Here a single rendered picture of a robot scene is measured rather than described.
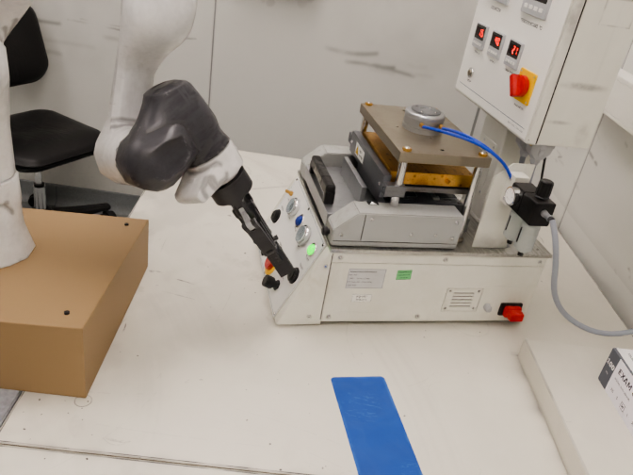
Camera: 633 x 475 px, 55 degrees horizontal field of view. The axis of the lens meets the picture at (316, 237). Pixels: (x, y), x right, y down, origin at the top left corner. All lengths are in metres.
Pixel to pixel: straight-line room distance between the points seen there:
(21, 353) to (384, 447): 0.57
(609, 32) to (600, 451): 0.67
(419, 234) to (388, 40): 1.66
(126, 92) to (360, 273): 0.52
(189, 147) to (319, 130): 1.87
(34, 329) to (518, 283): 0.89
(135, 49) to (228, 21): 1.72
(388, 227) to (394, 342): 0.23
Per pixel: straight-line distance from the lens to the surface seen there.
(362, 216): 1.09
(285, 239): 1.28
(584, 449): 1.08
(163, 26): 0.96
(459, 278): 1.23
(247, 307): 1.22
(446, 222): 1.15
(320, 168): 1.21
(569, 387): 1.19
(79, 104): 2.97
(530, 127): 1.14
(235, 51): 2.73
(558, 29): 1.12
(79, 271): 1.09
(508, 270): 1.27
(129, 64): 1.04
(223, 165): 1.00
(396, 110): 1.32
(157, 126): 0.96
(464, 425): 1.09
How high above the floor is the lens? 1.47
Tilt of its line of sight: 29 degrees down
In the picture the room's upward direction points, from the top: 10 degrees clockwise
